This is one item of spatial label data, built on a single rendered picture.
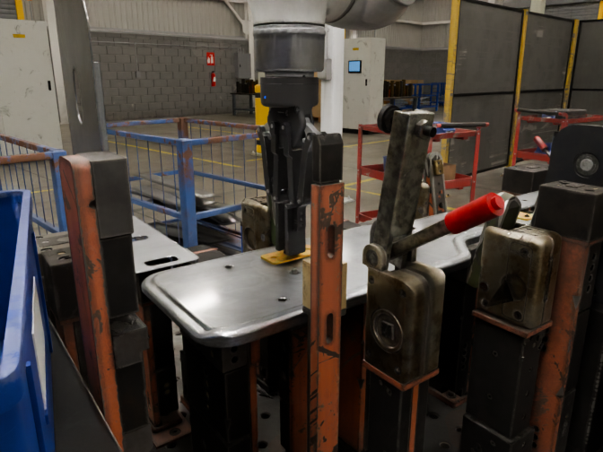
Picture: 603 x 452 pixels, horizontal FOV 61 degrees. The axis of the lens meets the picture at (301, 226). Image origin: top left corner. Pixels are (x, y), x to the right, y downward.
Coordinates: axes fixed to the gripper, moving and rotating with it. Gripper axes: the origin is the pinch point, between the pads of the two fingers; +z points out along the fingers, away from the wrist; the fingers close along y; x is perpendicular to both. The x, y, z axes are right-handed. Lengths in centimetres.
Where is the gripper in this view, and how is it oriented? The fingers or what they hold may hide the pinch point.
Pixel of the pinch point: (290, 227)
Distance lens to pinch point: 70.9
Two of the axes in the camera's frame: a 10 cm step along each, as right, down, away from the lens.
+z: 0.0, 9.6, 2.8
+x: -8.1, 1.7, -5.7
